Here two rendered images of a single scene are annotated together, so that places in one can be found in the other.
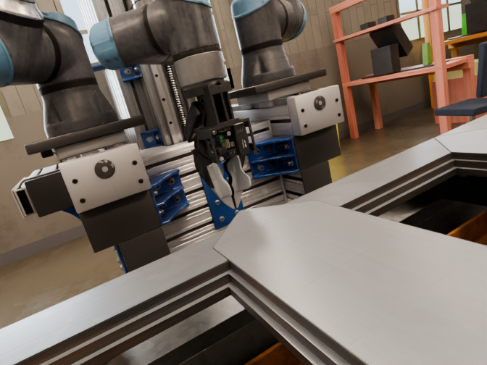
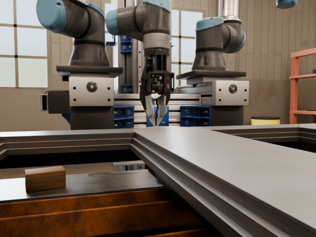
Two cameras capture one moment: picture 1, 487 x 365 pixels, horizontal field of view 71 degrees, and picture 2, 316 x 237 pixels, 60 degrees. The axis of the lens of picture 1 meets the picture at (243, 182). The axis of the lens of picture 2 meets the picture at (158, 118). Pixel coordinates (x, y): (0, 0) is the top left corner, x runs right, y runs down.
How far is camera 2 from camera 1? 0.26 m
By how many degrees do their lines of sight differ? 14
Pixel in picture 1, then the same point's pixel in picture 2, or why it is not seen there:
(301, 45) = (263, 75)
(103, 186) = (88, 96)
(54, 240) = not seen: hidden behind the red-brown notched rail
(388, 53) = not seen: outside the picture
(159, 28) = (139, 17)
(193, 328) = (109, 187)
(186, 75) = (146, 43)
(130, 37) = (124, 19)
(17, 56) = (69, 19)
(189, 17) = (156, 13)
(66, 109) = (83, 54)
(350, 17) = (307, 63)
